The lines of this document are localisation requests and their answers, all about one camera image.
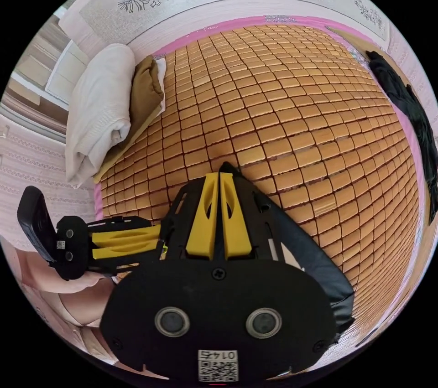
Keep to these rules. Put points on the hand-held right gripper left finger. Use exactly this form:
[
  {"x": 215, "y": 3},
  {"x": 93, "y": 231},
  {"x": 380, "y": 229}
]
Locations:
[{"x": 202, "y": 224}]

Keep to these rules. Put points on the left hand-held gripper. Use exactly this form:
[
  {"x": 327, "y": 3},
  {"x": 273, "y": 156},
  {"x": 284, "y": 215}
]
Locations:
[{"x": 72, "y": 247}]

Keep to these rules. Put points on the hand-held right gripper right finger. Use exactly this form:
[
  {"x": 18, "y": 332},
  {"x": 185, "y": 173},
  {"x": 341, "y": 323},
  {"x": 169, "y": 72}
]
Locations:
[{"x": 236, "y": 224}]

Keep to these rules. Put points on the black short sleeve shirt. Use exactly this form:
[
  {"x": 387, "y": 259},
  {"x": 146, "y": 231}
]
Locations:
[{"x": 308, "y": 265}]

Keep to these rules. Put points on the person's body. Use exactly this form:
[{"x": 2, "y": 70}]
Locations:
[{"x": 51, "y": 292}]

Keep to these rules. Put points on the bed with woven mat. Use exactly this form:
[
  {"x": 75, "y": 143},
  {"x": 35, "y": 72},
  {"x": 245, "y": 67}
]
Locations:
[{"x": 273, "y": 104}]

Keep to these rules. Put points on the white rolled blanket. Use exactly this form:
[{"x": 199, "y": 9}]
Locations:
[{"x": 99, "y": 111}]

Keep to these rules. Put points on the brown pillow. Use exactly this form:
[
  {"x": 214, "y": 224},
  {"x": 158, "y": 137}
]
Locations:
[{"x": 147, "y": 87}]

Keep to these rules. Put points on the long black garment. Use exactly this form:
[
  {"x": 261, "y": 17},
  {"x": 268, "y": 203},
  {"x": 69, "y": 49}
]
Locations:
[{"x": 410, "y": 111}]

